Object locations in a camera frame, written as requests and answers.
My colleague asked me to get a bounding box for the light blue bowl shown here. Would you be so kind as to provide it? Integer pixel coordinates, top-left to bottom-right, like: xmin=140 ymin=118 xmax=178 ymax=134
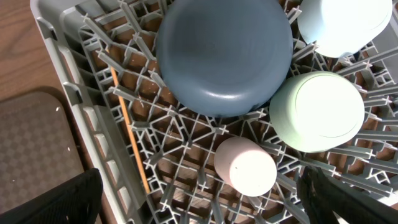
xmin=297 ymin=0 xmax=393 ymax=58

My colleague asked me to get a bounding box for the grey dishwasher rack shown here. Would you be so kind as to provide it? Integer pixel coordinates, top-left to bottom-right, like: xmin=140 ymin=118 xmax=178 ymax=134
xmin=30 ymin=0 xmax=397 ymax=223

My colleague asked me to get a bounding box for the mint green bowl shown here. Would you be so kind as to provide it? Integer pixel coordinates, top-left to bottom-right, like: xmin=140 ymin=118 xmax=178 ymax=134
xmin=269 ymin=72 xmax=364 ymax=153

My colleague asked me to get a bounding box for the dark brown serving tray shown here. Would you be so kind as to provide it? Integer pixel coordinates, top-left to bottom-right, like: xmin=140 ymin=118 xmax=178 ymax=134
xmin=0 ymin=92 xmax=84 ymax=213

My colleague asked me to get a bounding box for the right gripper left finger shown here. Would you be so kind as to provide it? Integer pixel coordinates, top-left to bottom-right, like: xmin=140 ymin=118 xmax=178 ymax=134
xmin=1 ymin=168 xmax=103 ymax=224

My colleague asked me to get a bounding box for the wooden chopstick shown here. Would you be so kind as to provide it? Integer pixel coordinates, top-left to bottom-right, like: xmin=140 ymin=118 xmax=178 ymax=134
xmin=105 ymin=48 xmax=151 ymax=194

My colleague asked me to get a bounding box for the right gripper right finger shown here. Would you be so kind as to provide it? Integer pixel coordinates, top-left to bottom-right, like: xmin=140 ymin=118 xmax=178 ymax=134
xmin=297 ymin=166 xmax=397 ymax=224

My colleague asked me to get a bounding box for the pink plastic cup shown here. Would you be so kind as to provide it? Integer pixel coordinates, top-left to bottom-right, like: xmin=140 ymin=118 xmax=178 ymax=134
xmin=214 ymin=137 xmax=277 ymax=197

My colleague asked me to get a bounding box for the dark blue plate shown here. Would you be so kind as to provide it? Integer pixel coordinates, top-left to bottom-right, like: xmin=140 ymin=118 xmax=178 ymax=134
xmin=156 ymin=0 xmax=293 ymax=117

